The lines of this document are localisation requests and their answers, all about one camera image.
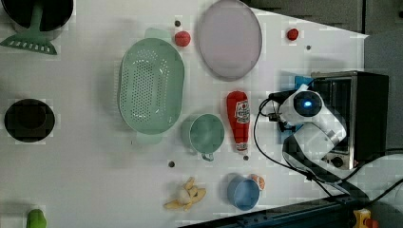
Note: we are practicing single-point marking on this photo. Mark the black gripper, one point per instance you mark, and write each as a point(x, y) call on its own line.
point(285, 114)

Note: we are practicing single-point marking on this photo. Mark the black toaster oven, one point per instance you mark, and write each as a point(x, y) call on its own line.
point(360, 100)

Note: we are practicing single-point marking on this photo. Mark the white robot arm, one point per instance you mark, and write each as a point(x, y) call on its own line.
point(320, 132)

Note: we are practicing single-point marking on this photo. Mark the red ketchup bottle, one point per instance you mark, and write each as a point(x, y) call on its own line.
point(238, 113)

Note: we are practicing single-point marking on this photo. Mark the red toy strawberry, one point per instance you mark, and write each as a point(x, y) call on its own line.
point(292, 34)

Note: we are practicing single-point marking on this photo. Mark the lilac round plate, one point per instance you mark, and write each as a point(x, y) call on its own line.
point(229, 39)

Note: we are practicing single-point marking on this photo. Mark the green mug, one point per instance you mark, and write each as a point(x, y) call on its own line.
point(203, 133)

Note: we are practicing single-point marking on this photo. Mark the orange half slice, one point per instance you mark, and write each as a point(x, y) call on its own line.
point(258, 180)

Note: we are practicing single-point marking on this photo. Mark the blue cup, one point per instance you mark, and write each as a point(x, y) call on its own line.
point(243, 193)

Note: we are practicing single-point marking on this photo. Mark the red toy tomato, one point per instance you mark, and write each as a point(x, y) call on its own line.
point(182, 39)

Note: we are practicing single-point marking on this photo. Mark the green perforated colander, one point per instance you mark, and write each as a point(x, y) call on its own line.
point(151, 84)

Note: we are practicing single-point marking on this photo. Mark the peeled toy banana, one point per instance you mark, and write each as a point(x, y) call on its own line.
point(188, 195)

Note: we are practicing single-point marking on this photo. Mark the black utensil holder cup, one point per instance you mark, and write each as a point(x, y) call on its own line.
point(56, 14)

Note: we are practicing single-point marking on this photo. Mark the black cylinder cup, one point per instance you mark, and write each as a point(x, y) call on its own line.
point(29, 120)

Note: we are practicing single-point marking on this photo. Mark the green slotted spatula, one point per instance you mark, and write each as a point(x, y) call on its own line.
point(32, 39)

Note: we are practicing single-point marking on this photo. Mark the green toy pepper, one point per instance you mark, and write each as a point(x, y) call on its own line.
point(36, 219)

